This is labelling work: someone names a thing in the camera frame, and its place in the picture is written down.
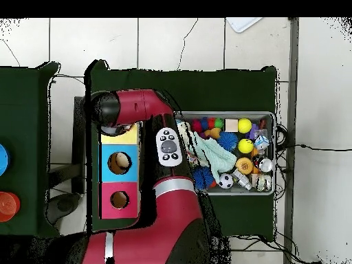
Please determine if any red plastic cup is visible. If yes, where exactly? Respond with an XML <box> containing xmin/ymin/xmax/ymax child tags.
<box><xmin>0</xmin><ymin>191</ymin><xmax>21</xmax><ymax>223</ymax></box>

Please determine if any thin black cable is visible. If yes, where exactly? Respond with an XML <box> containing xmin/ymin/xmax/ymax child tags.
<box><xmin>275</xmin><ymin>143</ymin><xmax>352</xmax><ymax>152</ymax></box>

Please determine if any yellow smiley ball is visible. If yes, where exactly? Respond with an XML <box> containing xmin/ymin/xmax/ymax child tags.
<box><xmin>238</xmin><ymin>138</ymin><xmax>255</xmax><ymax>155</ymax></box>

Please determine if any plain wooden block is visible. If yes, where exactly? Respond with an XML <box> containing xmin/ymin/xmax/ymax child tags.
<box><xmin>223</xmin><ymin>118</ymin><xmax>239</xmax><ymax>132</ymax></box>

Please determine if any plain yellow ball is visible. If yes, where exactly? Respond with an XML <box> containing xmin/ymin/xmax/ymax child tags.
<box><xmin>238</xmin><ymin>117</ymin><xmax>253</xmax><ymax>134</ymax></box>

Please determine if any mint green knit cloth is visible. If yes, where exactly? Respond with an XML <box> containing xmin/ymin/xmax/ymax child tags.
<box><xmin>190</xmin><ymin>131</ymin><xmax>237</xmax><ymax>184</ymax></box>

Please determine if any dark green side table cloth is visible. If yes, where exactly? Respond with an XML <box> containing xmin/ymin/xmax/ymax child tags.
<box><xmin>0</xmin><ymin>61</ymin><xmax>62</xmax><ymax>239</ymax></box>

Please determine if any small soccer ball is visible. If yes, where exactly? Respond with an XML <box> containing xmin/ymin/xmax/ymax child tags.
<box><xmin>218</xmin><ymin>173</ymin><xmax>234</xmax><ymax>190</ymax></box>

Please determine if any blue spiky ball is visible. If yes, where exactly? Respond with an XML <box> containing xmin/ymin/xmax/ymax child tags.
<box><xmin>217</xmin><ymin>131</ymin><xmax>239</xmax><ymax>151</ymax></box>
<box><xmin>192</xmin><ymin>166</ymin><xmax>217</xmax><ymax>190</ymax></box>

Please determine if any shallow clear mesh bin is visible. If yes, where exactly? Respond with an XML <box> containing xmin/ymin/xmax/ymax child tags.
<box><xmin>175</xmin><ymin>110</ymin><xmax>276</xmax><ymax>197</ymax></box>

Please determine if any blue plastic cup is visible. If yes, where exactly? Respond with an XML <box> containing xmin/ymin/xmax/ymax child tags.
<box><xmin>0</xmin><ymin>143</ymin><xmax>11</xmax><ymax>177</ymax></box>

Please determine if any white flat tray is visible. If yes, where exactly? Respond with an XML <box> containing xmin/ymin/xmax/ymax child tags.
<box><xmin>225</xmin><ymin>17</ymin><xmax>263</xmax><ymax>34</ymax></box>

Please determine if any silver can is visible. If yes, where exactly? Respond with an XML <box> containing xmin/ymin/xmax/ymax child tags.
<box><xmin>258</xmin><ymin>157</ymin><xmax>274</xmax><ymax>173</ymax></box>

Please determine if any wooden box with three holes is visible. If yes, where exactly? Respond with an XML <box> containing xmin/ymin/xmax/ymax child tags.
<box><xmin>98</xmin><ymin>124</ymin><xmax>143</xmax><ymax>220</ymax></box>

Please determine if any cream knit cloth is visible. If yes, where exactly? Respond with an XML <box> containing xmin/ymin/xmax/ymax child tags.
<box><xmin>177</xmin><ymin>121</ymin><xmax>214</xmax><ymax>168</ymax></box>

